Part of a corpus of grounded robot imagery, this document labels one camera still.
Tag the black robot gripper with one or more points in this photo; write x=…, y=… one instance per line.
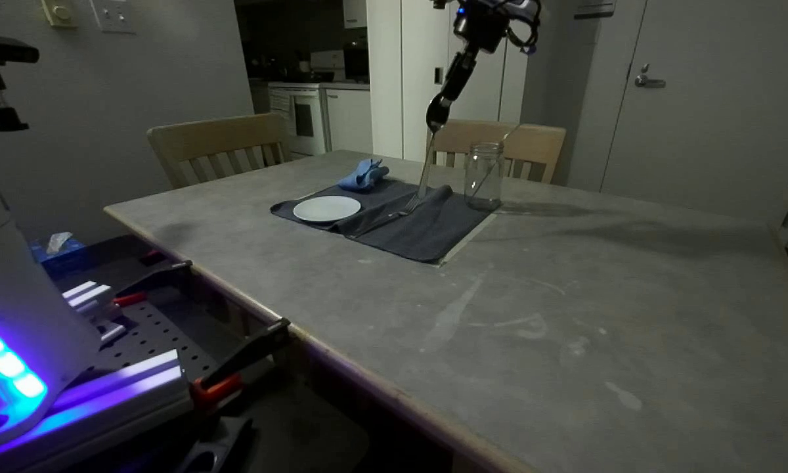
x=483, y=26

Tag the blue cloth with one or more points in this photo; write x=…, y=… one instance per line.
x=364, y=178

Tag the metal spoon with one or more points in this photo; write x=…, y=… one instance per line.
x=426, y=165

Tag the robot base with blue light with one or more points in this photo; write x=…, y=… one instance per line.
x=54, y=420

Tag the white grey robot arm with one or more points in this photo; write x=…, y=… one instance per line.
x=523, y=23

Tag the clear glass bottle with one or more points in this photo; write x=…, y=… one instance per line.
x=485, y=171

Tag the white round plate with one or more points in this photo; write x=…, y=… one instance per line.
x=328, y=210

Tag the wooden chair far right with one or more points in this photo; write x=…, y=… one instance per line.
x=530, y=152

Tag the wooden chair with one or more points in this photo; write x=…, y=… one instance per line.
x=203, y=152
x=530, y=152

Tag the white kitchen cabinets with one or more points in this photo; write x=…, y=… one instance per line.
x=324, y=118

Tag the dark grey cloth placemat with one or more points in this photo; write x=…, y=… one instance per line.
x=426, y=236

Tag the metal knife on placemat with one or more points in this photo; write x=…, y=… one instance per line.
x=380, y=223

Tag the wooden chair far left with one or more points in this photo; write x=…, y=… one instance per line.
x=203, y=152

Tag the black orange clamp near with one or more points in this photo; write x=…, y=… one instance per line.
x=228, y=379

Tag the black orange clamp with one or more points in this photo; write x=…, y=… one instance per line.
x=228, y=379
x=159, y=278

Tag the black orange clamp far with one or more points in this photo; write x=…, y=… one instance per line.
x=159, y=278

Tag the silver door handle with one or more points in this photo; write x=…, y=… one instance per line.
x=644, y=81

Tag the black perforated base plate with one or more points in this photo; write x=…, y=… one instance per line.
x=157, y=326

